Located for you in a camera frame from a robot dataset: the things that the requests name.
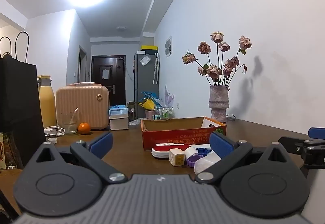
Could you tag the hallway ceiling lamp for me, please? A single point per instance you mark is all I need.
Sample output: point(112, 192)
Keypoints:
point(121, 28)

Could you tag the dark entrance door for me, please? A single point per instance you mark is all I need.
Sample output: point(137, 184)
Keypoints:
point(108, 79)

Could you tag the red and white lint brush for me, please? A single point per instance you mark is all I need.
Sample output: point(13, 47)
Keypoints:
point(167, 151)

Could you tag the purple flower wall sticker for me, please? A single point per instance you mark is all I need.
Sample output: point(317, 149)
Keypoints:
point(168, 97)

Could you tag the grey textured vase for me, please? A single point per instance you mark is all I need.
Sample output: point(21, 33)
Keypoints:
point(218, 103)

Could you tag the clear glass cup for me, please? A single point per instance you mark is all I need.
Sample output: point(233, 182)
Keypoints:
point(69, 122)

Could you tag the white bin with blue lid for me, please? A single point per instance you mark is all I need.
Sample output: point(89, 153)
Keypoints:
point(118, 118)

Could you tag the yellow watering can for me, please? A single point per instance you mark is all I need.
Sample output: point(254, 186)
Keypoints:
point(147, 105)

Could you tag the red cardboard box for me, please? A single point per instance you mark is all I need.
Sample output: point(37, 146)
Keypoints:
point(177, 135)

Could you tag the dried pink roses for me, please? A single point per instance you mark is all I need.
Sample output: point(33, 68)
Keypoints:
point(214, 70)

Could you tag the blue plastic item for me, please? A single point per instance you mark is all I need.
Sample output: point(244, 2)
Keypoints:
point(203, 151)

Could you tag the yellow box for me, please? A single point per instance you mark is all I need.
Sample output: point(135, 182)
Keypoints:
point(149, 48)

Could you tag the black paper bag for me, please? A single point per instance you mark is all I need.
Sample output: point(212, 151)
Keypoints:
point(17, 102)

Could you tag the grey refrigerator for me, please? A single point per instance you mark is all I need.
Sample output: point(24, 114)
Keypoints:
point(144, 81)

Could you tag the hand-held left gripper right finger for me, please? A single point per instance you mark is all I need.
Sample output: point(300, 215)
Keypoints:
point(221, 145)

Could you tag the glass bottle with red label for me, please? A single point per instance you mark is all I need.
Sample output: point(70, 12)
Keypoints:
point(5, 152)

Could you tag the blue folding rack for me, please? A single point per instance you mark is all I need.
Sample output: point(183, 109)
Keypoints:
point(149, 95)

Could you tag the white folded umbrella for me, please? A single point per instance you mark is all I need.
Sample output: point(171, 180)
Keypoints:
point(157, 66)

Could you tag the white plastic bottle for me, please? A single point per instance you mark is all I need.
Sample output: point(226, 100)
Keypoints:
point(205, 163)

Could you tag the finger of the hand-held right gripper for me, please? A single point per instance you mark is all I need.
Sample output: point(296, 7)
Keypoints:
point(316, 133)
point(292, 144)

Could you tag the orange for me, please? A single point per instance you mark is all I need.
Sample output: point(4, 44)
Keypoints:
point(84, 128)

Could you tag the white bottle cap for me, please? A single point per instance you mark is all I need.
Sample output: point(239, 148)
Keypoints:
point(52, 140)

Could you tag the side room door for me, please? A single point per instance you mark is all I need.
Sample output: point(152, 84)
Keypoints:
point(82, 66)

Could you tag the purple plastic container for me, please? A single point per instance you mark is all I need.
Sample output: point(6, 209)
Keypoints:
point(191, 162)

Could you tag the pink flower pot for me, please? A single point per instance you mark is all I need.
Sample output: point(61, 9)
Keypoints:
point(149, 114)

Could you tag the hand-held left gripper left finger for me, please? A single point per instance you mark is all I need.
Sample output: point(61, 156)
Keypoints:
point(101, 144)

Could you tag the framed wall picture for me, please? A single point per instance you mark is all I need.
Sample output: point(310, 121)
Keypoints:
point(168, 47)

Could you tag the pink ribbed suitcase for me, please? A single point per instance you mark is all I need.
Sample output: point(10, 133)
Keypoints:
point(82, 104)

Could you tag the yellow thermos bottle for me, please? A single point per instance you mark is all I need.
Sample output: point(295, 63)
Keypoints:
point(47, 102)

